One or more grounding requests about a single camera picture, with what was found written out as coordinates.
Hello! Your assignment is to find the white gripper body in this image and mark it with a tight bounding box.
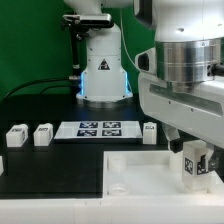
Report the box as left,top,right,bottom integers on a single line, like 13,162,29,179
138,73,224,148

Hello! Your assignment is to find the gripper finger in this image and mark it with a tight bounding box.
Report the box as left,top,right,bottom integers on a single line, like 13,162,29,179
162,123,183,153
201,143,222,173

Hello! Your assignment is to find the white square tabletop part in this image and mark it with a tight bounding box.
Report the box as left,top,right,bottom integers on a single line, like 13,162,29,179
102,149,224,201

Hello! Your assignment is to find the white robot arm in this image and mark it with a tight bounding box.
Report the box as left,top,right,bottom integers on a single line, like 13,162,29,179
64,0,224,173

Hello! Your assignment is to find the plate with fiducial markers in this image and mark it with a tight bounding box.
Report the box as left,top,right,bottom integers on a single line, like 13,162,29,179
55,121,142,140

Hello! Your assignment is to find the white part at left edge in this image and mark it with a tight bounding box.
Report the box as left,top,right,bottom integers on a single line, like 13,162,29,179
0,156,4,176

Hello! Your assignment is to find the white L-shaped obstacle wall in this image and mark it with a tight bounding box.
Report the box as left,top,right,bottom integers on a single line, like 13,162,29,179
0,152,224,224

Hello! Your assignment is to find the grey cable behind arm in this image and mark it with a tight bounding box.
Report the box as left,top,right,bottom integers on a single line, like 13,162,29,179
119,8,138,66

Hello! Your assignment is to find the black camera on stand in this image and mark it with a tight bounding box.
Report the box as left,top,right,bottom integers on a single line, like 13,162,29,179
61,13,114,81

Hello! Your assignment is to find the black cable on table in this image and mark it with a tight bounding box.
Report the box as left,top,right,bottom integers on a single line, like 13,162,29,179
1,77,76,101

